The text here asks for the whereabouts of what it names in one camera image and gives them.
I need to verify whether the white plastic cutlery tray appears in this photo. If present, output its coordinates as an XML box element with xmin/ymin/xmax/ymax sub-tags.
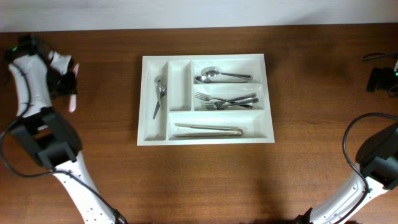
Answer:
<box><xmin>137</xmin><ymin>54</ymin><xmax>275</xmax><ymax>146</ymax></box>

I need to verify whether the steel fork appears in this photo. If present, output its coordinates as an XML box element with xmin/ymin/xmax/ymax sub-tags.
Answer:
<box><xmin>195</xmin><ymin>92</ymin><xmax>253</xmax><ymax>109</ymax></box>
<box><xmin>222</xmin><ymin>93</ymin><xmax>257</xmax><ymax>102</ymax></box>
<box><xmin>205</xmin><ymin>98</ymin><xmax>259</xmax><ymax>110</ymax></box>

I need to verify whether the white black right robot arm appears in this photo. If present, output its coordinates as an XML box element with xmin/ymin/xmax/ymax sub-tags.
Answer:
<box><xmin>293</xmin><ymin>113</ymin><xmax>397</xmax><ymax>223</ymax></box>

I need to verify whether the small steel teaspoon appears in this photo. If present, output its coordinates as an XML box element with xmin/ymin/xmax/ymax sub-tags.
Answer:
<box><xmin>158</xmin><ymin>82</ymin><xmax>167</xmax><ymax>110</ymax></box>
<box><xmin>153</xmin><ymin>76</ymin><xmax>162</xmax><ymax>119</ymax></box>

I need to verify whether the steel table knife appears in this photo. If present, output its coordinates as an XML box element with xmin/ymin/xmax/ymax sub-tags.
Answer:
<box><xmin>174</xmin><ymin>123</ymin><xmax>244</xmax><ymax>138</ymax></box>

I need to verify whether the white plastic knife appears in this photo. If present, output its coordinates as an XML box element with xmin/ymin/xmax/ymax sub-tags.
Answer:
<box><xmin>68</xmin><ymin>63</ymin><xmax>80</xmax><ymax>113</ymax></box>

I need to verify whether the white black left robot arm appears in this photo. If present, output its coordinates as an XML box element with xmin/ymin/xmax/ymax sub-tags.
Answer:
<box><xmin>1</xmin><ymin>35</ymin><xmax>127</xmax><ymax>224</ymax></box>

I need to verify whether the steel tablespoon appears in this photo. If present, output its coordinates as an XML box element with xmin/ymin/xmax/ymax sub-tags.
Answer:
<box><xmin>201</xmin><ymin>67</ymin><xmax>253</xmax><ymax>80</ymax></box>
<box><xmin>194</xmin><ymin>76</ymin><xmax>248</xmax><ymax>84</ymax></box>

